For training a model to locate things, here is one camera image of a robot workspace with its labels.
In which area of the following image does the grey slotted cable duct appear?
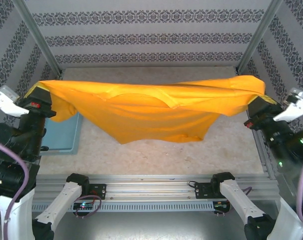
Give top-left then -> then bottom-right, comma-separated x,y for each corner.
31,201 -> 215,213

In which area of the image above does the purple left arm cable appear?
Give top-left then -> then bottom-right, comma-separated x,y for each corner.
0,137 -> 103,224

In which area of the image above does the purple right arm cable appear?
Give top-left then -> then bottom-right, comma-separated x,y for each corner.
241,104 -> 303,240

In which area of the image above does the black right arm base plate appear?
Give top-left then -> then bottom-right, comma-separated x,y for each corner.
194,181 -> 217,200

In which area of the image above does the light blue plastic basket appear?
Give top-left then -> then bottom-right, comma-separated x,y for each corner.
40,111 -> 84,156

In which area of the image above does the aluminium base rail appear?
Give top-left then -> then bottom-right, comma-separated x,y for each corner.
32,174 -> 280,201

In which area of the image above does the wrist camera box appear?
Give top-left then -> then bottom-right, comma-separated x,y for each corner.
0,85 -> 30,118
273,87 -> 303,124

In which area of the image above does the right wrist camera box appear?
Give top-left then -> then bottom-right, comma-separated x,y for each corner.
273,87 -> 303,124

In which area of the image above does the grey steel sheet panel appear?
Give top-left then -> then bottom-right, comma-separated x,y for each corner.
48,211 -> 249,240

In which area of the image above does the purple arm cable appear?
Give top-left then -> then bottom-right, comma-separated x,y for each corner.
241,104 -> 303,240
0,137 -> 103,224

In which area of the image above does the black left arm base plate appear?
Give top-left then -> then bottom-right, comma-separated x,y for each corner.
87,183 -> 107,201

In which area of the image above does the left circuit board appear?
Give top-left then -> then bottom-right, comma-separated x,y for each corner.
73,202 -> 95,210

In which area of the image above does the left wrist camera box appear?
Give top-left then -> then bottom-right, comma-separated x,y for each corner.
0,85 -> 30,118

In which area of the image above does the right circuit board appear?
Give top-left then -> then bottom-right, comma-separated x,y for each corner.
213,201 -> 230,210

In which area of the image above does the aluminium corner post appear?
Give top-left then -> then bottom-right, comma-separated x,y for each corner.
237,0 -> 284,74
12,0 -> 63,76

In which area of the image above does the yellow printed t-shirt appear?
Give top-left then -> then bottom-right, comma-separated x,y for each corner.
37,74 -> 266,145

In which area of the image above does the circuit board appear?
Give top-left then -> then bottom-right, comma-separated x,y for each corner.
213,201 -> 230,210
73,202 -> 95,210

